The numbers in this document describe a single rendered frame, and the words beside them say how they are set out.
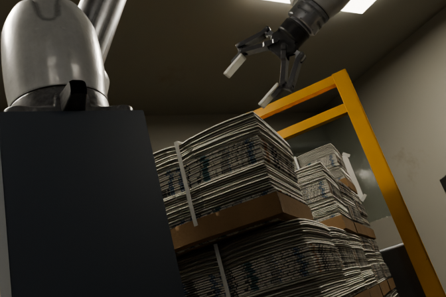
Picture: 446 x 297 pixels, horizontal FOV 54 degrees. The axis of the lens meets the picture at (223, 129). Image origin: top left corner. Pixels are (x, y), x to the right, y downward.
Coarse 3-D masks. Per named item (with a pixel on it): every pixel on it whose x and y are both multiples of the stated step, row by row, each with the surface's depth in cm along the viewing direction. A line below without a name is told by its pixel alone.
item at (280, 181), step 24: (240, 120) 95; (192, 144) 98; (216, 144) 95; (240, 144) 93; (264, 144) 94; (288, 144) 118; (216, 168) 93; (240, 168) 91; (264, 168) 89; (288, 168) 109; (216, 192) 92; (240, 192) 90; (264, 192) 88; (288, 192) 100; (288, 216) 90
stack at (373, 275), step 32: (288, 224) 88; (320, 224) 105; (192, 256) 96; (224, 256) 93; (256, 256) 89; (288, 256) 87; (320, 256) 92; (352, 256) 137; (192, 288) 94; (224, 288) 90; (256, 288) 88; (288, 288) 86; (320, 288) 83; (352, 288) 111
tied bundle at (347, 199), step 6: (336, 180) 174; (342, 186) 181; (342, 192) 175; (348, 192) 190; (342, 198) 170; (348, 198) 184; (348, 204) 177; (354, 204) 194; (348, 210) 168; (354, 210) 181; (354, 216) 174; (360, 216) 190; (360, 222) 183; (354, 234) 165; (360, 234) 171
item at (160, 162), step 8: (160, 152) 101; (160, 160) 100; (168, 160) 99; (160, 168) 99; (168, 168) 99; (160, 176) 99; (168, 176) 98; (160, 184) 98; (168, 184) 98; (168, 192) 96; (168, 200) 96; (176, 200) 95; (168, 208) 95; (176, 208) 94; (168, 216) 95; (176, 216) 94; (176, 224) 94; (184, 248) 93; (192, 248) 94; (200, 248) 96; (176, 256) 96; (184, 256) 99
